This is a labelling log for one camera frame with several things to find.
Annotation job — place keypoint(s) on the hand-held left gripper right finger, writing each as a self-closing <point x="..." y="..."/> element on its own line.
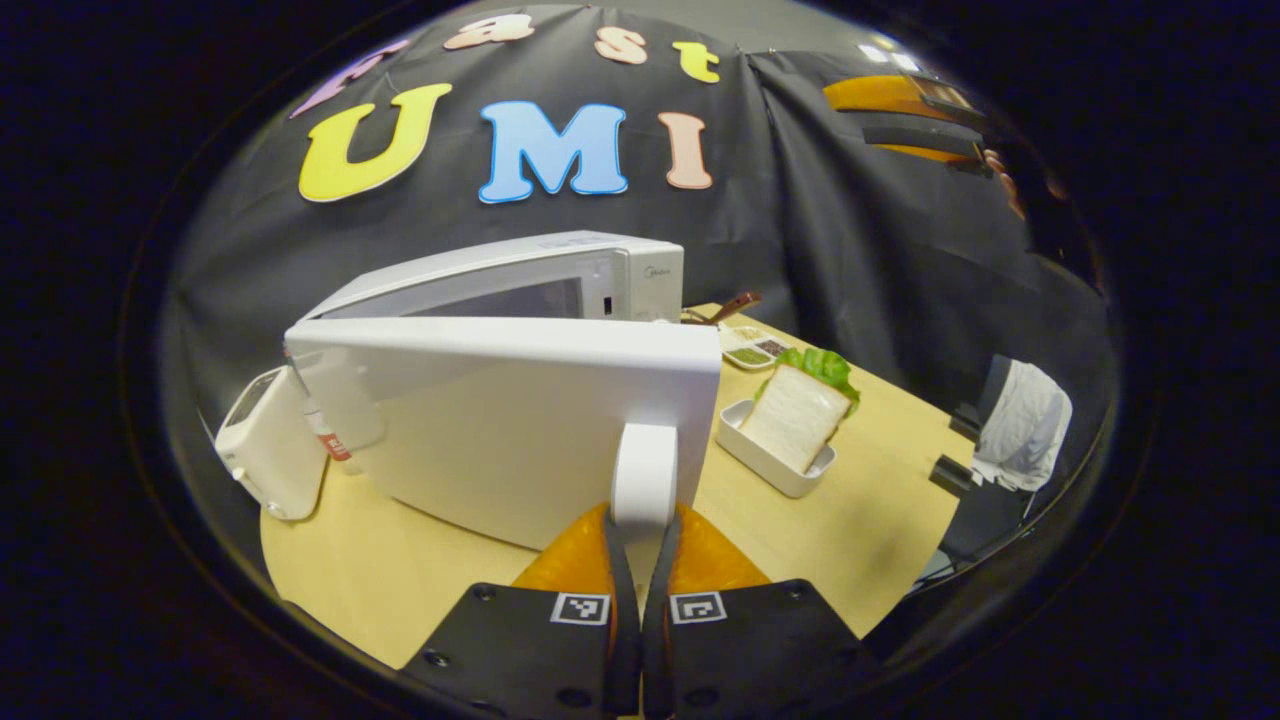
<point x="760" y="650"/>

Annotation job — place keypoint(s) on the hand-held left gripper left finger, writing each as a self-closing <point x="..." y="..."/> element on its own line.
<point x="520" y="650"/>

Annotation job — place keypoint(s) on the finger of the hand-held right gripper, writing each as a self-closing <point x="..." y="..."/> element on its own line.
<point x="870" y="92"/>
<point x="920" y="140"/>

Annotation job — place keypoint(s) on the white microwave oven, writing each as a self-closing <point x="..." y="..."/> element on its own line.
<point x="520" y="420"/>

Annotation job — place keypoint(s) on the toast sandwich with lettuce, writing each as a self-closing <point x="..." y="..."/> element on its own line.
<point x="795" y="415"/>

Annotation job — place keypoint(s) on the white rectangular food tray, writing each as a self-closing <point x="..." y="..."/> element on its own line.
<point x="770" y="465"/>

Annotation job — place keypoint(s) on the small ceiling light panel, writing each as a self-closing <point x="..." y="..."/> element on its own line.
<point x="890" y="55"/>

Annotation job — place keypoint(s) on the black backdrop cloth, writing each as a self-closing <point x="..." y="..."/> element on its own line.
<point x="800" y="220"/>

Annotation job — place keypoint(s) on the brown wooden spoon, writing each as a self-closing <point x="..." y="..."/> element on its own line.
<point x="735" y="303"/>

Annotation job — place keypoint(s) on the black table clamp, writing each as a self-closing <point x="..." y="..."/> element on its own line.
<point x="950" y="475"/>
<point x="967" y="422"/>

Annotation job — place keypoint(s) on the white divided condiment dish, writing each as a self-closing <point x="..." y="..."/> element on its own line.
<point x="750" y="350"/>

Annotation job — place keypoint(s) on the clear water bottle red label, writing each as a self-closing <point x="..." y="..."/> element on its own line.
<point x="335" y="446"/>

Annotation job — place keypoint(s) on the white cloth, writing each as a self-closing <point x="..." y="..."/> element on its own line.
<point x="1025" y="425"/>

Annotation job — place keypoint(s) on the white toaster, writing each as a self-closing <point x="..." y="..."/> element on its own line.
<point x="270" y="450"/>

